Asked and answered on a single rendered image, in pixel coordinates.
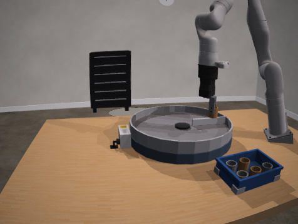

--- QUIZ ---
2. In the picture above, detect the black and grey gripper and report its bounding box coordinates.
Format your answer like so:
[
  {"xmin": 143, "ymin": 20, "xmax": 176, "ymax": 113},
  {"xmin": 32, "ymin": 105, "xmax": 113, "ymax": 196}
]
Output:
[{"xmin": 198, "ymin": 51, "xmax": 229, "ymax": 115}]

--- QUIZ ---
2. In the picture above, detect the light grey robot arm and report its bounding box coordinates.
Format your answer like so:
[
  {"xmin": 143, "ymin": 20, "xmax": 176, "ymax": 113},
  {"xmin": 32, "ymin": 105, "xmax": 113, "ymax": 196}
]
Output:
[{"xmin": 195, "ymin": 0, "xmax": 288, "ymax": 135}]

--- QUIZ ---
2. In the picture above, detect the blue crate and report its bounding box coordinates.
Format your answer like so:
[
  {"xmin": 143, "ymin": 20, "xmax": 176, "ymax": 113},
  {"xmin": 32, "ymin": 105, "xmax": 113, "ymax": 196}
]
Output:
[{"xmin": 214, "ymin": 148, "xmax": 282, "ymax": 195}]

